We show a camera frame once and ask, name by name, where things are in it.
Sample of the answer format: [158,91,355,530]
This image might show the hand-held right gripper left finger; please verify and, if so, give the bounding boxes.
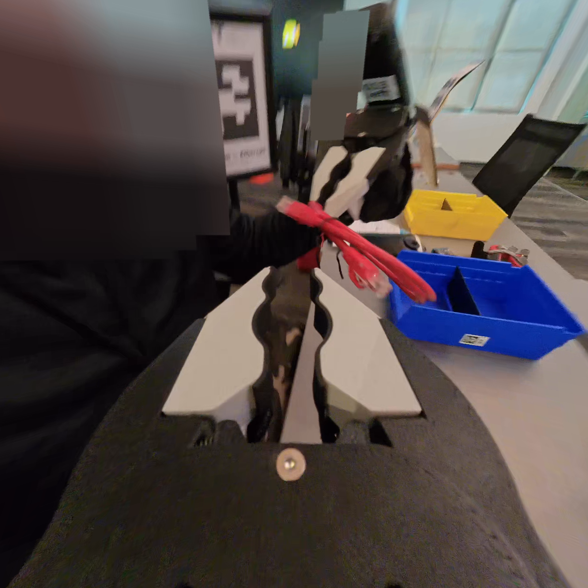
[162,266,273,422]

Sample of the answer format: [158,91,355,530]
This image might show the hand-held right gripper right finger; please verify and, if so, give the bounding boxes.
[310,268,423,422]

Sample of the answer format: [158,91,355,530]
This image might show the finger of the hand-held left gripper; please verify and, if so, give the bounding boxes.
[327,147,389,222]
[311,146,352,206]

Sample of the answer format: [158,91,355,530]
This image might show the red ethernet cable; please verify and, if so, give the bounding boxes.
[277,195,438,305]

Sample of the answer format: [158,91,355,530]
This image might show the blue storage bin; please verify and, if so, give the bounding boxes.
[387,249,587,361]

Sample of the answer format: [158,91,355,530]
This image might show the person's left forearm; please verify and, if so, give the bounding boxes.
[198,209,324,282]

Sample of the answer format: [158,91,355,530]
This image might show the black zip pouch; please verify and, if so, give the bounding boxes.
[365,233,422,252]

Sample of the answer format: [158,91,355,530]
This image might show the yellow divided storage bin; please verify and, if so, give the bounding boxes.
[403,189,509,242]

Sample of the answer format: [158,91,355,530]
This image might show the black framed marker sign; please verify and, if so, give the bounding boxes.
[209,13,275,181]

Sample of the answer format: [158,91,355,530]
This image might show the black bin divider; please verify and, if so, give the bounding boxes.
[447,266,481,316]

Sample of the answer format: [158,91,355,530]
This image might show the person's black clothing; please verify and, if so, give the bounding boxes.
[0,257,221,575]

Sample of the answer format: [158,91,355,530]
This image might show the black mesh office chair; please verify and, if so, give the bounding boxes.
[471,113,587,217]

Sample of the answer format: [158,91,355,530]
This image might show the black wall monitor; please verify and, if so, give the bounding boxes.
[270,0,322,99]

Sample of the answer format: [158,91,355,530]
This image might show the red handled pliers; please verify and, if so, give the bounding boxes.
[484,244,532,268]

